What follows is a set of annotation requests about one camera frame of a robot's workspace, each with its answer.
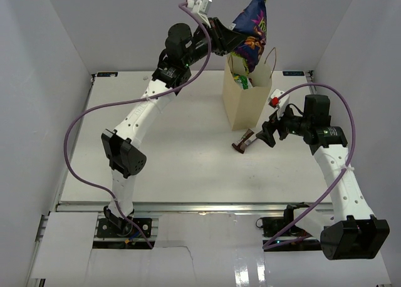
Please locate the dark purple snack bag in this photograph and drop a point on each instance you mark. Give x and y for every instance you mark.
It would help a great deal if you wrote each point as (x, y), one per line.
(252, 22)

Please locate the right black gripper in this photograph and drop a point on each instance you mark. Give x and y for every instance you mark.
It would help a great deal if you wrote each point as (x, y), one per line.
(269, 127)

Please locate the left blue table label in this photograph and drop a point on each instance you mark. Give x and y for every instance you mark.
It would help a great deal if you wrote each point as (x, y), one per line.
(107, 74)

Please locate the aluminium front rail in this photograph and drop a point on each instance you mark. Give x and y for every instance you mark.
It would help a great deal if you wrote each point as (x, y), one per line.
(180, 207)

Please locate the brown paper bag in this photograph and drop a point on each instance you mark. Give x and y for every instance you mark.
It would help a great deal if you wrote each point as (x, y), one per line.
(244, 107)

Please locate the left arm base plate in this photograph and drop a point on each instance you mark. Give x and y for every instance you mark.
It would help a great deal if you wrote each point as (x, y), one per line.
(107, 230)

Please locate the right blue table label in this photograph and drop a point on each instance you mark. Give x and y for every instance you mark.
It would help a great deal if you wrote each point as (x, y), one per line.
(293, 73)

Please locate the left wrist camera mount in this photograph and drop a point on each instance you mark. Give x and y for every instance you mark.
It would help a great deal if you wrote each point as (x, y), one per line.
(198, 9)

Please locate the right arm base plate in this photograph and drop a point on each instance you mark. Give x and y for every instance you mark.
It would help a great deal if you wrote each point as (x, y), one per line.
(271, 225)

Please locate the brown chocolate bar right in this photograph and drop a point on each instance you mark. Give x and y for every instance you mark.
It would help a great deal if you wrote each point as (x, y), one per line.
(246, 140)

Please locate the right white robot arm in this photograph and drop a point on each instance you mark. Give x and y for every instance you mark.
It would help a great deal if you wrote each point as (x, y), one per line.
(354, 232)

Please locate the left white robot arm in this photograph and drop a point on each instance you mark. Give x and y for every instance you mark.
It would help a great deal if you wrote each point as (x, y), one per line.
(182, 49)

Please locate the blue table label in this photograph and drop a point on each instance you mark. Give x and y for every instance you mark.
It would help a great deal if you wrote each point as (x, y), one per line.
(107, 74)
(293, 73)

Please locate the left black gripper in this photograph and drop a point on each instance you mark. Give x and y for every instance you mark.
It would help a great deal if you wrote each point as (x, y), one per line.
(224, 39)

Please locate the green Fox's candy bag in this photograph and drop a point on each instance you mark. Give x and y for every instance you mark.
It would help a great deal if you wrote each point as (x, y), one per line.
(242, 81)

